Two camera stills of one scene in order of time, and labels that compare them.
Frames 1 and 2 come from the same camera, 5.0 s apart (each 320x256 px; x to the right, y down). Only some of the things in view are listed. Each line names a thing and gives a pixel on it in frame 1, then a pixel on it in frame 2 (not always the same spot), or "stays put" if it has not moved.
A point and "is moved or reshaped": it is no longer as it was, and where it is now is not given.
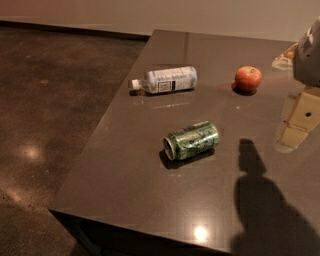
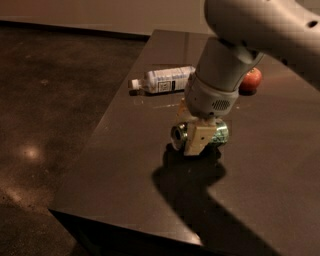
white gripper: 308,58 to 207,99
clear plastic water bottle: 165,80 stays put
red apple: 248,78 stays put
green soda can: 192,141 is moved or reshaped
